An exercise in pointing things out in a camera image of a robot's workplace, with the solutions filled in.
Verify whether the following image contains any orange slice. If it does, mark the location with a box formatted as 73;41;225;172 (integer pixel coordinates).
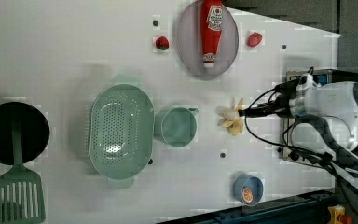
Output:
242;188;254;204

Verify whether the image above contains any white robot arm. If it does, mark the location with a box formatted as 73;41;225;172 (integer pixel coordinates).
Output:
238;73;358;192

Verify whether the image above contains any green mug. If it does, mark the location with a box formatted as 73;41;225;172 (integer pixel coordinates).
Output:
154;107;199;147

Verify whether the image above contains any red strawberry with leaves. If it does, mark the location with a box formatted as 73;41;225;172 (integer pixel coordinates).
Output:
155;36;170;50

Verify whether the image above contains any green slotted spatula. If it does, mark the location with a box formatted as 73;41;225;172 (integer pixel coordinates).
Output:
0;107;46;224

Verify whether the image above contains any peeled yellow banana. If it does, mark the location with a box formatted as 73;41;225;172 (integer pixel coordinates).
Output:
220;99;244;136

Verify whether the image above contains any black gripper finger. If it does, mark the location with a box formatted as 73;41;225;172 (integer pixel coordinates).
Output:
238;107;274;118

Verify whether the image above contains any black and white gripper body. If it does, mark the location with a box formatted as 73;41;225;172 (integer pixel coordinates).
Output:
272;73;316;119

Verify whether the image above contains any red ketchup bottle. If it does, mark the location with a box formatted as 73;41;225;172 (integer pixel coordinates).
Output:
200;0;223;68

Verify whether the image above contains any grey round plate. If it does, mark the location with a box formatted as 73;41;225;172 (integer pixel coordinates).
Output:
176;0;239;80

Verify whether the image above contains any blue bowl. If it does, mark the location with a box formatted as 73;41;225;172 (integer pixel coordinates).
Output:
233;174;264;207

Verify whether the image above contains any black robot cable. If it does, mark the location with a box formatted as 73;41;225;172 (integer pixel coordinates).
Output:
243;66;358;224

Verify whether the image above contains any yellow red emergency button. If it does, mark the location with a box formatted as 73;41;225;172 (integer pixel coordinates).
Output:
328;205;353;224

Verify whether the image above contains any green perforated colander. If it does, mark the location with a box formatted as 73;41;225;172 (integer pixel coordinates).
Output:
89;75;155;189

